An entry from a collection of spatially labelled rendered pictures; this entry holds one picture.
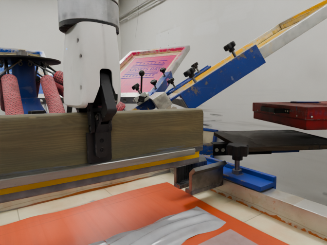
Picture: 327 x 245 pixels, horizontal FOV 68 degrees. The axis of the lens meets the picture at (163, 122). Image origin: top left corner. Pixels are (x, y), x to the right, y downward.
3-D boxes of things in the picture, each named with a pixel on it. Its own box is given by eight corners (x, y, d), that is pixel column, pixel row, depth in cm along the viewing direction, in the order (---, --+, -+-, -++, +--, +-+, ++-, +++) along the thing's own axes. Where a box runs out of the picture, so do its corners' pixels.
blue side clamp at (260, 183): (275, 212, 45) (277, 176, 45) (259, 220, 43) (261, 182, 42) (176, 171, 70) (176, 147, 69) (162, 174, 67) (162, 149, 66)
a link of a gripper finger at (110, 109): (90, 55, 30) (84, 93, 33) (112, 89, 26) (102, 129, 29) (99, 56, 31) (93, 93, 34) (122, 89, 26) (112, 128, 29)
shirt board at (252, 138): (291, 143, 139) (291, 129, 138) (350, 164, 99) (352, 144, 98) (48, 150, 128) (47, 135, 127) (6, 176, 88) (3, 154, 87)
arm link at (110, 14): (49, 11, 33) (51, 32, 34) (65, -13, 26) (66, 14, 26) (102, 20, 38) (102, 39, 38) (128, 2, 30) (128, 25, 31)
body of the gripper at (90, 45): (50, 25, 34) (55, 106, 35) (69, 2, 25) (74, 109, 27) (102, 33, 38) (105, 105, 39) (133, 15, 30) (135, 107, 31)
